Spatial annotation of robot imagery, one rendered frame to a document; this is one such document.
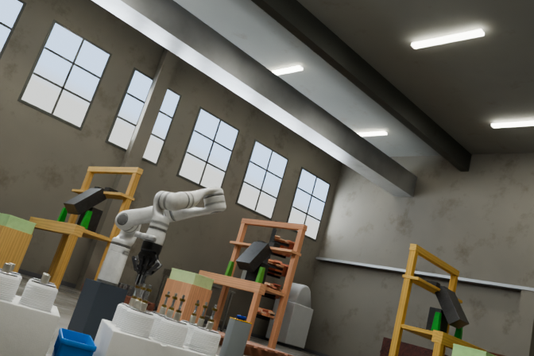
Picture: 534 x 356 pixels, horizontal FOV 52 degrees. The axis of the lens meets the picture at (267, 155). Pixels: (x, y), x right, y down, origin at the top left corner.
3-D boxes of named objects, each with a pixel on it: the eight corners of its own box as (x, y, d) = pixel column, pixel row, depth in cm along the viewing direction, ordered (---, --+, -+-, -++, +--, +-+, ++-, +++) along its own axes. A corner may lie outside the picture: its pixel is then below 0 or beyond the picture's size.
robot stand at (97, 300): (59, 346, 234) (86, 277, 242) (89, 352, 242) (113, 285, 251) (74, 354, 224) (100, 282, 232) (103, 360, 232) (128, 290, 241)
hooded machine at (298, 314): (285, 346, 1375) (300, 286, 1418) (306, 352, 1325) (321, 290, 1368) (262, 339, 1323) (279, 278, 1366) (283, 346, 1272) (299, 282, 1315)
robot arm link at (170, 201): (173, 194, 207) (195, 193, 219) (155, 191, 212) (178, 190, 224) (171, 212, 207) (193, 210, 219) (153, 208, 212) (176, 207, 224)
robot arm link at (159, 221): (141, 225, 209) (159, 229, 205) (154, 187, 214) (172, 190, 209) (152, 230, 215) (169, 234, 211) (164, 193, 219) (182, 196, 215)
